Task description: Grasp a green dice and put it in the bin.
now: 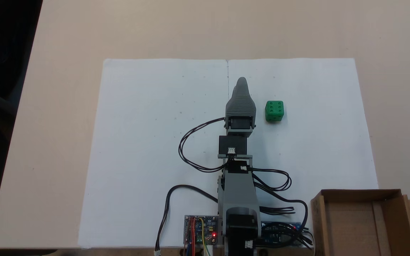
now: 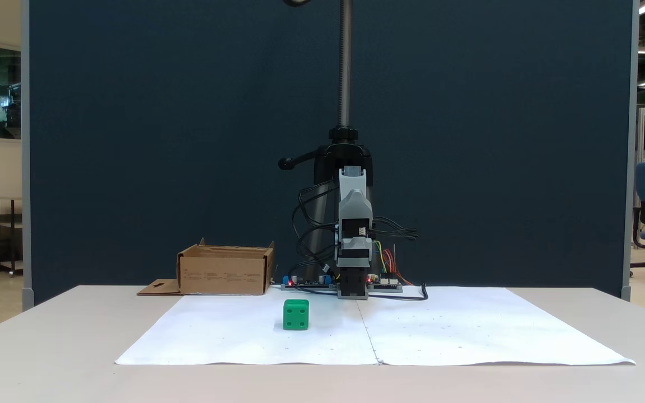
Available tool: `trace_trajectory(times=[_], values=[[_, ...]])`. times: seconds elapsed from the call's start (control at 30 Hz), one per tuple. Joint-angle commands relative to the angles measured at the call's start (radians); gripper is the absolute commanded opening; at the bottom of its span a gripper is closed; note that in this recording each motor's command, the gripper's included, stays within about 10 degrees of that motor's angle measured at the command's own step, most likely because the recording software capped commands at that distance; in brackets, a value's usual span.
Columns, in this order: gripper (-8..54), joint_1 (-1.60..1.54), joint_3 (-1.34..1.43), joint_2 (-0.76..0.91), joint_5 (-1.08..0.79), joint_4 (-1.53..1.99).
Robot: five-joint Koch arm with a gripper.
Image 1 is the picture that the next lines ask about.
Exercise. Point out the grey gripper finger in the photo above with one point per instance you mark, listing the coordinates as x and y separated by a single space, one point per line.
241 105

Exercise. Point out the green dice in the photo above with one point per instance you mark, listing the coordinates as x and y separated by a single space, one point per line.
274 111

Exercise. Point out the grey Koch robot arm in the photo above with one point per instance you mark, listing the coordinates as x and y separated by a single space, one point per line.
238 199

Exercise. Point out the blue circuit board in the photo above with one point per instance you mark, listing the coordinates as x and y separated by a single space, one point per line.
272 234

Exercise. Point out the brown cardboard box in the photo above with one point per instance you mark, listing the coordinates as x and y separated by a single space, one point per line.
354 224

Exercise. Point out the white paper sheet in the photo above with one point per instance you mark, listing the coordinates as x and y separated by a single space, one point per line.
315 149
148 149

